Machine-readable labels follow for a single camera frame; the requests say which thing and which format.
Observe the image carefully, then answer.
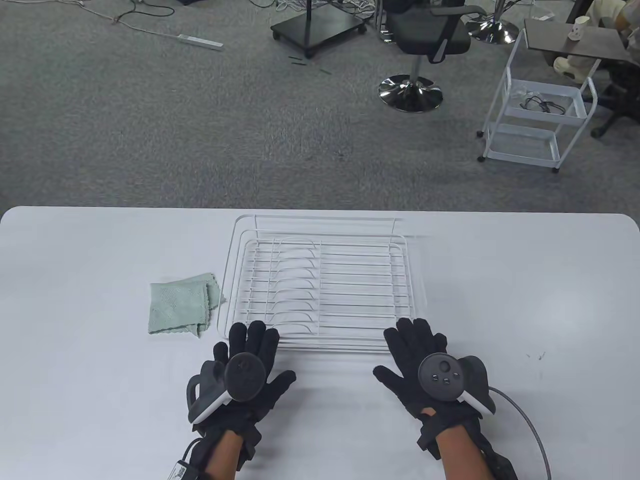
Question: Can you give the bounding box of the person's right hand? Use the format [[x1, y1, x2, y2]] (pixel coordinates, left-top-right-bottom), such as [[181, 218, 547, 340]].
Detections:
[[373, 318, 485, 442]]

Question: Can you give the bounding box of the person's left hand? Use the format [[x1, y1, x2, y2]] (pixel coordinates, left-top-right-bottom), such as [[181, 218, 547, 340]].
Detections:
[[192, 320, 297, 442]]

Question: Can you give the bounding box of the white wire dish rack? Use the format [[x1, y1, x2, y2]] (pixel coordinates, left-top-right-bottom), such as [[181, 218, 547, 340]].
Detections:
[[216, 214, 432, 354]]

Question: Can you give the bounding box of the green fish scale cleaning cloth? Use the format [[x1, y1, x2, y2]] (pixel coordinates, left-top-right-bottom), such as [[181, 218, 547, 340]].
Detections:
[[148, 273, 227, 339]]

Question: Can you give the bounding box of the person's right forearm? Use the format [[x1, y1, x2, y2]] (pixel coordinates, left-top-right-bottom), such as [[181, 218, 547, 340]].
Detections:
[[434, 430, 496, 480]]

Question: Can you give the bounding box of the person's left forearm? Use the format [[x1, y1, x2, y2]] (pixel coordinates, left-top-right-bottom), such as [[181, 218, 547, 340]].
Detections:
[[204, 429, 246, 480]]

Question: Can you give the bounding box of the black left hand controller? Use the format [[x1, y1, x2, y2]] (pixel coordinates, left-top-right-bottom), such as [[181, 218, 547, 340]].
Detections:
[[186, 352, 267, 425]]

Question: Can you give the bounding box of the black hand controller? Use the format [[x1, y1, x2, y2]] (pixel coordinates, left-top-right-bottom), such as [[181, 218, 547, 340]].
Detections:
[[417, 353, 497, 416], [186, 352, 267, 425]]

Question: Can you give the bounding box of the black right hand controller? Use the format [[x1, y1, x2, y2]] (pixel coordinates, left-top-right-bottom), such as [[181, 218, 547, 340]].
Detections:
[[417, 353, 497, 416]]

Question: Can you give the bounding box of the white rolling cart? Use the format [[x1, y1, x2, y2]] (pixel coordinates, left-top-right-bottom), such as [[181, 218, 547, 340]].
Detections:
[[476, 28, 599, 174]]

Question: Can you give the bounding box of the black bar stool chrome base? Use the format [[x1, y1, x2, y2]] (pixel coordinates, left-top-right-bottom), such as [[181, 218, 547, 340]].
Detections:
[[377, 0, 488, 114]]

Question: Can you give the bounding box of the black office chair base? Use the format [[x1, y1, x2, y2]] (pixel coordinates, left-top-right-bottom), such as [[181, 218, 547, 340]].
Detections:
[[590, 59, 640, 139]]

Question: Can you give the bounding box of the black rolling stand base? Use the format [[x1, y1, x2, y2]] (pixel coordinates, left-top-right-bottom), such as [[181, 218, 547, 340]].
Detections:
[[270, 0, 368, 59]]

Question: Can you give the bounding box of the white power strip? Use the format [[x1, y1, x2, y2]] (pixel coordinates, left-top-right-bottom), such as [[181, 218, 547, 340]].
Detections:
[[177, 34, 224, 50]]

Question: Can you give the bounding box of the dark small table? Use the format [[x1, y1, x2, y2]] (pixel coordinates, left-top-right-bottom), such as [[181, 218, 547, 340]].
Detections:
[[523, 19, 640, 63]]

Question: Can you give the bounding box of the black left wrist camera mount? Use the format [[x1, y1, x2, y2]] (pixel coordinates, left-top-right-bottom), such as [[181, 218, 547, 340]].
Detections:
[[172, 425, 262, 480]]

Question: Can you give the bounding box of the black cable in cart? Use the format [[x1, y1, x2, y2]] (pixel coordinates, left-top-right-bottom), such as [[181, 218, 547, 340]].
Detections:
[[520, 94, 567, 115]]

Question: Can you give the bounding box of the white floor cables bundle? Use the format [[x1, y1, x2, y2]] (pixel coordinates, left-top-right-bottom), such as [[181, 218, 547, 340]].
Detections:
[[250, 0, 383, 15]]

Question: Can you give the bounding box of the grey floor cable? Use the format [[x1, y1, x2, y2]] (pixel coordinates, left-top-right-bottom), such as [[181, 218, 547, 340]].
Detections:
[[75, 0, 181, 39]]

